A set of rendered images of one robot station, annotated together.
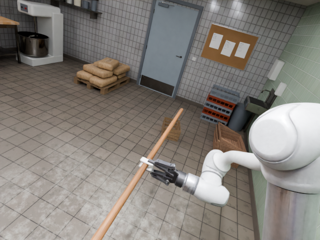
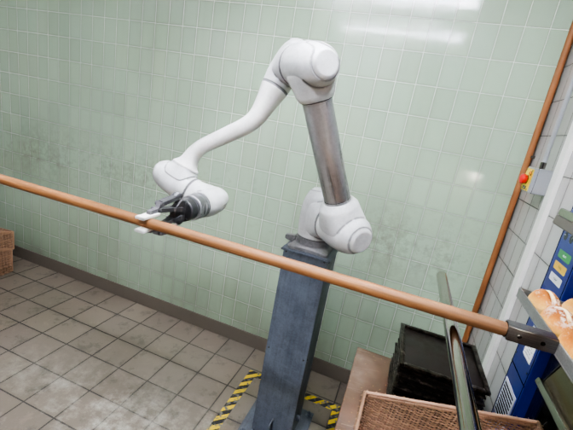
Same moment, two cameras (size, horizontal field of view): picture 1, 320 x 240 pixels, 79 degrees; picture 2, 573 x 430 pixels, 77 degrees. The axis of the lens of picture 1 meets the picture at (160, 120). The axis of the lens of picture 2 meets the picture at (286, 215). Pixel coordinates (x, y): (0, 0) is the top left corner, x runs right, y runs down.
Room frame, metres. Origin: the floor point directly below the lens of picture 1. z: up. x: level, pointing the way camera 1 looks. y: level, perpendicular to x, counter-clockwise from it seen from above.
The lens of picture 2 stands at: (0.28, 0.91, 1.54)
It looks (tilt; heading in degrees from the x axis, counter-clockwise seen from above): 15 degrees down; 275
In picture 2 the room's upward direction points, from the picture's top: 10 degrees clockwise
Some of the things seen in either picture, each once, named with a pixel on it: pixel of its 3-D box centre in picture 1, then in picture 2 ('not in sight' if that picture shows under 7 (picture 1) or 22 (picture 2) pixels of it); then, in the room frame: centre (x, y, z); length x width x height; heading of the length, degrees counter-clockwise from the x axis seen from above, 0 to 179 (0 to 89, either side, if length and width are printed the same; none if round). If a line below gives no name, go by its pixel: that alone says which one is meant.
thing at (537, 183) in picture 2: not in sight; (536, 181); (-0.56, -0.65, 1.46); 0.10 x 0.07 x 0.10; 78
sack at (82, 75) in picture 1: (90, 74); not in sight; (4.23, 1.85, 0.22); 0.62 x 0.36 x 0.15; 173
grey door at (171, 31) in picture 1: (165, 50); not in sight; (4.89, 0.34, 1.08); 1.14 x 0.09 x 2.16; 78
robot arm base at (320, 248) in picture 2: not in sight; (309, 240); (0.30, -0.62, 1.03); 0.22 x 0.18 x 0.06; 168
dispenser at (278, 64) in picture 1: (275, 69); not in sight; (4.00, -1.87, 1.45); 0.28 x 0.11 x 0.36; 168
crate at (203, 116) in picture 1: (214, 116); not in sight; (4.18, -1.20, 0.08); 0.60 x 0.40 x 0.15; 80
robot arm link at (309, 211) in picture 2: not in sight; (320, 212); (0.27, -0.61, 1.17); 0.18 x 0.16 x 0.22; 123
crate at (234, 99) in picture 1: (224, 93); not in sight; (4.17, -1.20, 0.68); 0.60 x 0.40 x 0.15; 78
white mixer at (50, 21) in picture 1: (39, 34); not in sight; (4.69, 3.40, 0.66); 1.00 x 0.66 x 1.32; 168
